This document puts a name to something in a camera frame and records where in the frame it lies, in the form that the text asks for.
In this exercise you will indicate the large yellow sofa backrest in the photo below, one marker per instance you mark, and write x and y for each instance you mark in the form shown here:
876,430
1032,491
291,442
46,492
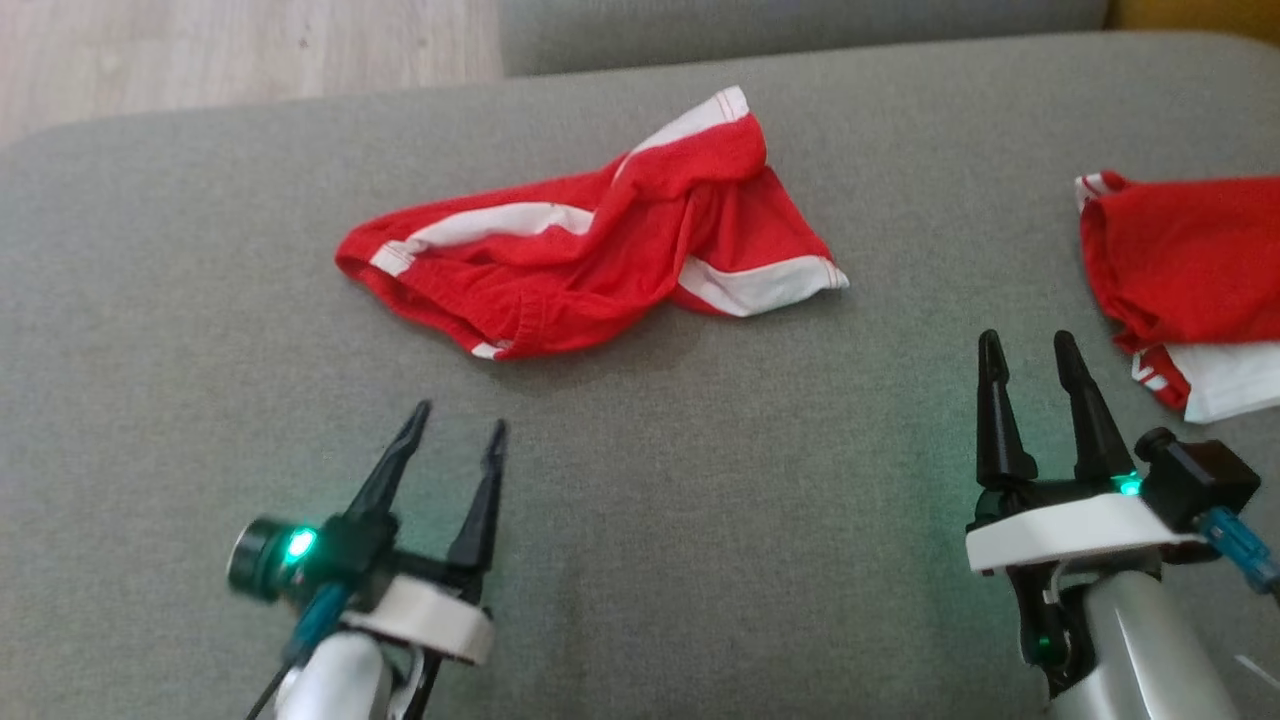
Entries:
1200,15

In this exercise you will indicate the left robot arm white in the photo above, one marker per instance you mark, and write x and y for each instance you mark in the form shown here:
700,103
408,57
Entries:
335,685

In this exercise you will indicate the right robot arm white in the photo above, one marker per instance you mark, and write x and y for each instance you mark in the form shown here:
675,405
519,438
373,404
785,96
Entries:
1140,650

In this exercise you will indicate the grey sofa seat cushion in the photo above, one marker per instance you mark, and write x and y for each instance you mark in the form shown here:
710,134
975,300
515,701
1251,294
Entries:
800,30
700,500

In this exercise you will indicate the red jersey with white sleeves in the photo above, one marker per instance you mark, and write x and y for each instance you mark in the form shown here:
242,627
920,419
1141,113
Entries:
1190,250

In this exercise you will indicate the red shorts with white stripes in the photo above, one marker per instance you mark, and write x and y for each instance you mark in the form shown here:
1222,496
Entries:
620,260

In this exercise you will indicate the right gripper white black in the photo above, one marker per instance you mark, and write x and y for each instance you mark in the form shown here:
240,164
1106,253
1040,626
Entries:
1060,530

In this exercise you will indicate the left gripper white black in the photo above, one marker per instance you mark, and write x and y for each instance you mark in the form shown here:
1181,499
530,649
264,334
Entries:
430,620

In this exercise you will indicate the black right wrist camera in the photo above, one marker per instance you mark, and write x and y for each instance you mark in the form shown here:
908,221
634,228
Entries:
1200,480

